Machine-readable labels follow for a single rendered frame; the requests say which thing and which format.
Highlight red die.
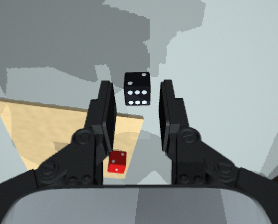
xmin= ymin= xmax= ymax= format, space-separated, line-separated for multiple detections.
xmin=108 ymin=150 xmax=127 ymax=173

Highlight tan mottled mat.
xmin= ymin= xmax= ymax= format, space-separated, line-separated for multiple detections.
xmin=0 ymin=98 xmax=144 ymax=179

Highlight black die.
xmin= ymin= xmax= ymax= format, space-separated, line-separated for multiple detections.
xmin=124 ymin=72 xmax=151 ymax=106

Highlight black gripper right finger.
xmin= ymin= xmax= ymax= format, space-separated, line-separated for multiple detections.
xmin=159 ymin=80 xmax=278 ymax=224

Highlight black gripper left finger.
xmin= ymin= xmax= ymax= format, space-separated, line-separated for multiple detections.
xmin=0 ymin=81 xmax=117 ymax=224

